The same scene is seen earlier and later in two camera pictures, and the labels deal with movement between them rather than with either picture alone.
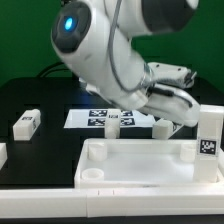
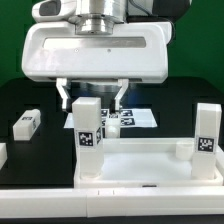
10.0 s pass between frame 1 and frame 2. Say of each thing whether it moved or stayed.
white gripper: moved
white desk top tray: stayed
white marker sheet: stayed
